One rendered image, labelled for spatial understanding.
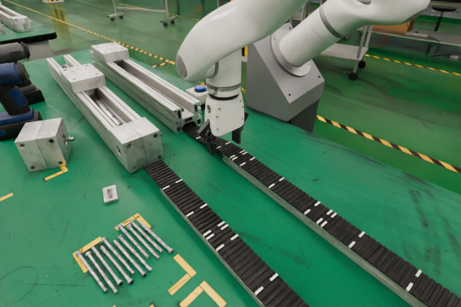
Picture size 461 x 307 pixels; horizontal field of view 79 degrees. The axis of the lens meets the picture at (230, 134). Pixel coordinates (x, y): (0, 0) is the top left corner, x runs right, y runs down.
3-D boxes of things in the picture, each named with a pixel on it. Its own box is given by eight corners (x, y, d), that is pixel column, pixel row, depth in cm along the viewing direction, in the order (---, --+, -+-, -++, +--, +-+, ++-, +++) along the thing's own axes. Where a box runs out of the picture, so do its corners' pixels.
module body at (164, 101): (202, 124, 94) (200, 101, 89) (175, 134, 89) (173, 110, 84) (114, 64, 146) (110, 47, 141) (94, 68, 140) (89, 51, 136)
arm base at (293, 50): (293, 29, 108) (333, -6, 93) (315, 72, 106) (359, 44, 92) (261, 32, 96) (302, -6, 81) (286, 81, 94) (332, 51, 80)
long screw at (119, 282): (123, 284, 48) (122, 280, 48) (118, 288, 48) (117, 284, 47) (96, 247, 55) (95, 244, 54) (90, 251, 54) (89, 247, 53)
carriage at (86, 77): (108, 92, 102) (103, 74, 98) (76, 101, 96) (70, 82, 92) (94, 79, 112) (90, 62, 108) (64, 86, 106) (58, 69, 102)
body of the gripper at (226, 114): (216, 99, 63) (217, 140, 69) (249, 88, 69) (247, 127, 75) (197, 89, 68) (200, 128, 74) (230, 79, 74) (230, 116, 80)
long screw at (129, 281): (134, 282, 49) (133, 279, 48) (129, 286, 48) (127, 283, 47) (104, 247, 55) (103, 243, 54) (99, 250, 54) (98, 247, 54)
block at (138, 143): (171, 155, 79) (167, 127, 74) (129, 173, 73) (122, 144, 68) (157, 141, 85) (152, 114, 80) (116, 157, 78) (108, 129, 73)
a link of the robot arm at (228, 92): (219, 91, 62) (219, 103, 64) (247, 81, 67) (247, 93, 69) (197, 80, 68) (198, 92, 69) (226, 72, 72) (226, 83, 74)
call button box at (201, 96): (216, 105, 106) (215, 90, 102) (194, 113, 100) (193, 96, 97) (204, 98, 111) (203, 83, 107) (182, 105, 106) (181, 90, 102)
